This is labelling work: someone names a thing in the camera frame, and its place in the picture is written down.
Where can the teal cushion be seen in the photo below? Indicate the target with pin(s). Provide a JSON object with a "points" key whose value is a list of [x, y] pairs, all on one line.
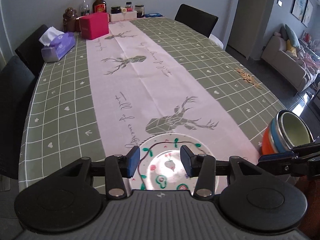
{"points": [[292, 37]]}

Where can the orange steel bowl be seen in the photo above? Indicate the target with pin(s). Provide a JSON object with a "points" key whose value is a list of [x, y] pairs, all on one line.
{"points": [[267, 146]]}

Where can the beige sofa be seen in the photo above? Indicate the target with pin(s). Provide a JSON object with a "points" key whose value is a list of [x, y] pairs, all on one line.
{"points": [[298, 69]]}

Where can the wall picture left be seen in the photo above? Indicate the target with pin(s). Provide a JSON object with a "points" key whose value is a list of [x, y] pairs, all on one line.
{"points": [[298, 9]]}

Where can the near left black chair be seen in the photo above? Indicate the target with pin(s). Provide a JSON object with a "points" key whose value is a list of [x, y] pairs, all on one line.
{"points": [[17, 86]]}

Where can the tall dark jar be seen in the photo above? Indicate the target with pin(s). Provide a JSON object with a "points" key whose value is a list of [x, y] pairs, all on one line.
{"points": [[139, 8]]}

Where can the blue steel bowl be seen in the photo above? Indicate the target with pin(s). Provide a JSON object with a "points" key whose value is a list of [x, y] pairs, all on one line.
{"points": [[277, 135]]}

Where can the red gift box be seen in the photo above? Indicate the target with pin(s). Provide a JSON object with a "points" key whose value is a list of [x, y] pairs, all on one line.
{"points": [[94, 25]]}

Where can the wall picture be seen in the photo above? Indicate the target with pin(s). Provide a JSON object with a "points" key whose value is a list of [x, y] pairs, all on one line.
{"points": [[298, 9], [307, 13]]}

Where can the clear plastic bottle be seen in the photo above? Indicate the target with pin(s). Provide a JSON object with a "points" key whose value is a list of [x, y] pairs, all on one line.
{"points": [[84, 8]]}

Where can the white condiment box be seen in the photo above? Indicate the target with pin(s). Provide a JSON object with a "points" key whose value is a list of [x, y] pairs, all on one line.
{"points": [[123, 16]]}

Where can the black chair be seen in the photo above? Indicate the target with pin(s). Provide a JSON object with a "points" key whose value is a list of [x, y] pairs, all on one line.
{"points": [[198, 20], [17, 86], [29, 51]]}

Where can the green ceramic bowl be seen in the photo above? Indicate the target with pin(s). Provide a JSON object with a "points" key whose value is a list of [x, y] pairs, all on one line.
{"points": [[295, 130]]}

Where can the dark glass jar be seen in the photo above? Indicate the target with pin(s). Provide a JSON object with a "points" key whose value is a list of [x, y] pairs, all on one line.
{"points": [[115, 10]]}

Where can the white cloth on stool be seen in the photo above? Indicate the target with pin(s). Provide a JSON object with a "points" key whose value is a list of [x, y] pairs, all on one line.
{"points": [[216, 41]]}

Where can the painted white ceramic plate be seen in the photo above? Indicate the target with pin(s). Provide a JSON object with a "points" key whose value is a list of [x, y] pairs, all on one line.
{"points": [[163, 172]]}

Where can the far left black chair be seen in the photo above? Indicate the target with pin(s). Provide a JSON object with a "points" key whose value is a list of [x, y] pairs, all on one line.
{"points": [[29, 51]]}

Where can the pink table runner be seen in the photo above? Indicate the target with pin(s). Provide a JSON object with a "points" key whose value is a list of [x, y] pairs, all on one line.
{"points": [[147, 78]]}

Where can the green checked tablecloth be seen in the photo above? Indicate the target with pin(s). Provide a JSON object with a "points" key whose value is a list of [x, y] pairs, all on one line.
{"points": [[61, 125]]}

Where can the wall picture right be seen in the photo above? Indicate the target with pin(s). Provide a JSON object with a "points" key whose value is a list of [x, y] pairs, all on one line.
{"points": [[307, 13]]}

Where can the brown ceramic jar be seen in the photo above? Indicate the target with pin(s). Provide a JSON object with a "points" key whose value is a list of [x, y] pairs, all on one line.
{"points": [[70, 20]]}

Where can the beige wooden door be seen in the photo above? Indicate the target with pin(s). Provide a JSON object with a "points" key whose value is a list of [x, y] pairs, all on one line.
{"points": [[249, 26]]}

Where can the brown liquor bottle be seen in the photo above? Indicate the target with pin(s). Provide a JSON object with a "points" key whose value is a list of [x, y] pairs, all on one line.
{"points": [[99, 6]]}

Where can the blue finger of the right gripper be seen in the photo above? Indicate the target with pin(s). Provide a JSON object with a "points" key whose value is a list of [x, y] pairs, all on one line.
{"points": [[276, 157]]}

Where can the clear glass plate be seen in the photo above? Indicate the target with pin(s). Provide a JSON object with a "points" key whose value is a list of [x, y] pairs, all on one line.
{"points": [[172, 142]]}

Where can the blue packet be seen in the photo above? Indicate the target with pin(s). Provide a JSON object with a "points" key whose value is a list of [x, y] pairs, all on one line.
{"points": [[152, 15]]}

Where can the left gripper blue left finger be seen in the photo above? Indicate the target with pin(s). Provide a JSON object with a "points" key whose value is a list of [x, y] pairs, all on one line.
{"points": [[118, 167]]}

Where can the pile of seeds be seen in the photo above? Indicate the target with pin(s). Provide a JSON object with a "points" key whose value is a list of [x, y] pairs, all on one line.
{"points": [[248, 78]]}

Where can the right black chair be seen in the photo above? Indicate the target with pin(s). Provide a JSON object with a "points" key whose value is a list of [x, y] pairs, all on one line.
{"points": [[198, 20]]}

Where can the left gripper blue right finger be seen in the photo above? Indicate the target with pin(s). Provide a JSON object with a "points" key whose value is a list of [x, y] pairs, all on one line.
{"points": [[203, 167]]}

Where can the purple tissue box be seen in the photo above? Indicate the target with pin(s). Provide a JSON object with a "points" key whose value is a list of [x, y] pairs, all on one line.
{"points": [[56, 44]]}

